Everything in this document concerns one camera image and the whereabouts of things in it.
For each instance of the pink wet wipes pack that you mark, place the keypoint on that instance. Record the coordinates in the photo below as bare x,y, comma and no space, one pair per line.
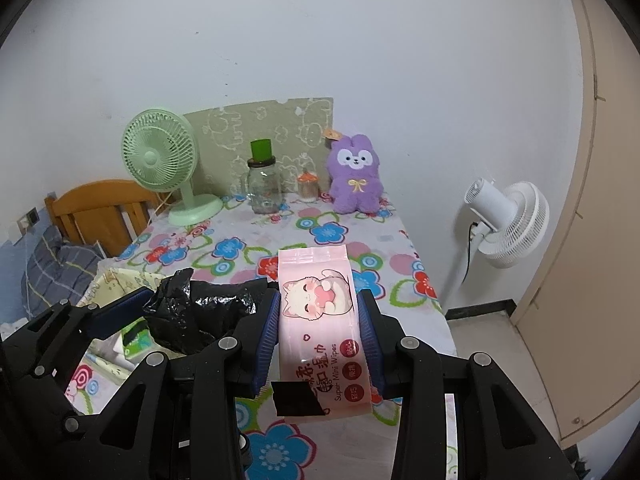
323,369

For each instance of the yellow cartoon storage box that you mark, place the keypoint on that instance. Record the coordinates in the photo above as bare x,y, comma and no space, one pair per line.
115,309

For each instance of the glass mason jar mug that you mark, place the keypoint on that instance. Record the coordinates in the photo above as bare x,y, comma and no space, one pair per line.
262,186

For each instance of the purple plush bunny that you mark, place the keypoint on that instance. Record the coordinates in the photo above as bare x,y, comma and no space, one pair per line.
354,172

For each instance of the black plastic bag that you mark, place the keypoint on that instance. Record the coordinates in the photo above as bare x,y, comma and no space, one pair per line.
185,315

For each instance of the floral tablecloth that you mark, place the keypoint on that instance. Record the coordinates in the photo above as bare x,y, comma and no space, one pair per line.
237,246

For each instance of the green patterned board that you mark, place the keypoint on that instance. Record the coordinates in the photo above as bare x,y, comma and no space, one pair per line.
292,132

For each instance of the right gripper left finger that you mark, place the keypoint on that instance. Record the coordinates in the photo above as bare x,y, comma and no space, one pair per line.
175,418

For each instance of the green desk fan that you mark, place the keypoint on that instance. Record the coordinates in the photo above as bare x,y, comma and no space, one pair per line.
160,152

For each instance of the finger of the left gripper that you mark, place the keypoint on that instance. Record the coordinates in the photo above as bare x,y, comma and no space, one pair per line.
39,359

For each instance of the green cup on jar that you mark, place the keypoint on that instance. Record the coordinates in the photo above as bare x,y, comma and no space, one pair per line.
261,150

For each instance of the wall power outlet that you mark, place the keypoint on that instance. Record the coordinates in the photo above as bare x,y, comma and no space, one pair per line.
28,220

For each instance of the green tissue pack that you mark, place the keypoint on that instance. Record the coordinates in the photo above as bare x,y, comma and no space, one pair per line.
137,341

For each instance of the white standing fan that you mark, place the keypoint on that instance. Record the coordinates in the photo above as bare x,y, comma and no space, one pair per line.
509,225

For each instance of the toothpick jar orange lid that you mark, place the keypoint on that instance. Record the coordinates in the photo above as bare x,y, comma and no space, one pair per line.
308,187

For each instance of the grey plaid pillow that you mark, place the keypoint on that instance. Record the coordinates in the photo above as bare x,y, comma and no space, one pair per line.
58,270

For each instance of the wooden bed headboard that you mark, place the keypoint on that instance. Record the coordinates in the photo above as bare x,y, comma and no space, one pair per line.
109,212

